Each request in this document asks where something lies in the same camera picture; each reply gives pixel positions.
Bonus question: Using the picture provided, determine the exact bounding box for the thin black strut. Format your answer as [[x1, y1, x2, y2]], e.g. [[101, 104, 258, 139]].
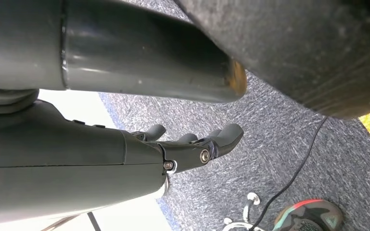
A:
[[86, 212, 102, 231]]

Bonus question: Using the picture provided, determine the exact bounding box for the chrome chair base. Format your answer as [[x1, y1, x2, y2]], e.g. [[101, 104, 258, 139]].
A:
[[222, 192, 265, 231]]

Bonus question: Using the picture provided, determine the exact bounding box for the dark shoe red green trim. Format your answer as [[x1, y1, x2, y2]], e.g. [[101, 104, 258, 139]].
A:
[[272, 199, 344, 231]]

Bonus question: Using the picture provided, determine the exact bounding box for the black floor cable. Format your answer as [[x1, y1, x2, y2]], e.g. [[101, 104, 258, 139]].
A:
[[248, 116, 329, 231]]

